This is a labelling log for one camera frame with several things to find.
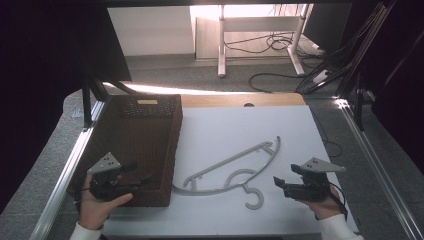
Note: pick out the brown woven basket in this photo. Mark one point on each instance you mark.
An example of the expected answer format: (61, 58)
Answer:
(140, 143)

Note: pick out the wooden table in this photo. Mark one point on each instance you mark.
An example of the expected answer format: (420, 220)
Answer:
(216, 100)

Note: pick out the black curtain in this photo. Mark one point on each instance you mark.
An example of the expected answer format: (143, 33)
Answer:
(50, 66)
(400, 83)

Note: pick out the aluminium frame rail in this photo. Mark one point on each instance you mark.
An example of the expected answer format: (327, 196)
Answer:
(376, 163)
(63, 180)

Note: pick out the person's right hand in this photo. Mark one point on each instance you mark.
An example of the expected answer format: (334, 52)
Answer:
(321, 206)

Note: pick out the white board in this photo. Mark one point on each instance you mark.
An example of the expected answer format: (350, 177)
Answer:
(240, 133)

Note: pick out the person's left hand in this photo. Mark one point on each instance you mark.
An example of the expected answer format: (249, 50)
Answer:
(95, 208)

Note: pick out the white metal desk frame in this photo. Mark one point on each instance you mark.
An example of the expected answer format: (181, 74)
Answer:
(260, 24)

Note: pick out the grey plastic clothes hanger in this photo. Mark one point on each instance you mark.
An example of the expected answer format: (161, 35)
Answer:
(233, 173)

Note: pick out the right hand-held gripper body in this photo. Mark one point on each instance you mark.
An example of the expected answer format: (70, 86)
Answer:
(311, 186)

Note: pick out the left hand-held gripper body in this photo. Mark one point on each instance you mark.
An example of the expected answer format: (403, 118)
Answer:
(106, 186)

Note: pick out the white power strip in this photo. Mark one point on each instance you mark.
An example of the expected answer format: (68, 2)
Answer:
(321, 76)

